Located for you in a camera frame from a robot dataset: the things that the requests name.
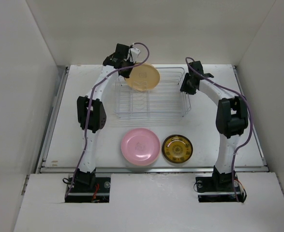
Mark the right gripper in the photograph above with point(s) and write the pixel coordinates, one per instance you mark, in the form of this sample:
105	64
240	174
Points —
184	87

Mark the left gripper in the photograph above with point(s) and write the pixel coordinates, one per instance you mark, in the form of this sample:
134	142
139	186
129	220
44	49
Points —
126	75

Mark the white wire dish rack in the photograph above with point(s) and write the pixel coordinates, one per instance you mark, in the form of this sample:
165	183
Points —
165	101

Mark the yellow plate back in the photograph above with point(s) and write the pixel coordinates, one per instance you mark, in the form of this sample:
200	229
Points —
144	77

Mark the dark patterned small plate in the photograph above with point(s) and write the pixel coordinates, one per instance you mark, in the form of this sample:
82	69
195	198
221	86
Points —
177	149

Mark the pink plate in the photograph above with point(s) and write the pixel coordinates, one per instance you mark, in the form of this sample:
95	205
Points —
140	147

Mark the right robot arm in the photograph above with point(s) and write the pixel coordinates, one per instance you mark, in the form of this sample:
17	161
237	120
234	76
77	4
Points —
231	118

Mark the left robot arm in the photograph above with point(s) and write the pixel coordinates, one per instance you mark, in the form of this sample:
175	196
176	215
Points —
91	112

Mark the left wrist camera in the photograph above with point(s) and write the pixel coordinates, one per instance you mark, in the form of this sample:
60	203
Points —
133	54

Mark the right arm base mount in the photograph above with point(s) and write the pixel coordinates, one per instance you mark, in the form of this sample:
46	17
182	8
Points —
208	192

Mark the aluminium front rail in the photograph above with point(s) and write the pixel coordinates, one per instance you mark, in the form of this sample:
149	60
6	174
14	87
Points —
45	170

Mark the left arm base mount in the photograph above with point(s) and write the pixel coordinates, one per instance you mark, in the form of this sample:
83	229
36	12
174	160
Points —
99	193

